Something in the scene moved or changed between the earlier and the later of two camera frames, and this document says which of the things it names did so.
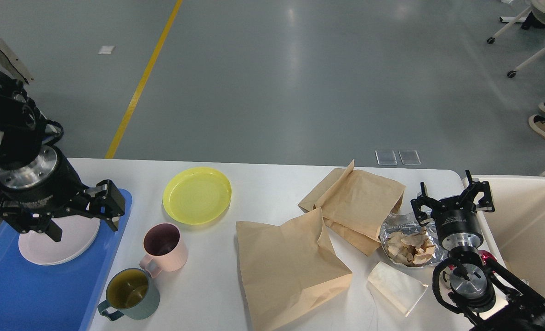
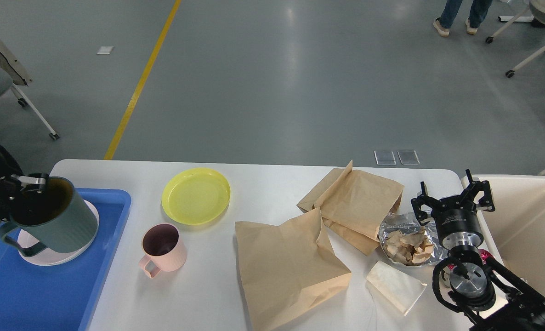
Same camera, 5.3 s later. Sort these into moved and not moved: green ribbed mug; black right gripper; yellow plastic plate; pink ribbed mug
Moved: green ribbed mug
Not moved: pink ribbed mug; black right gripper; yellow plastic plate
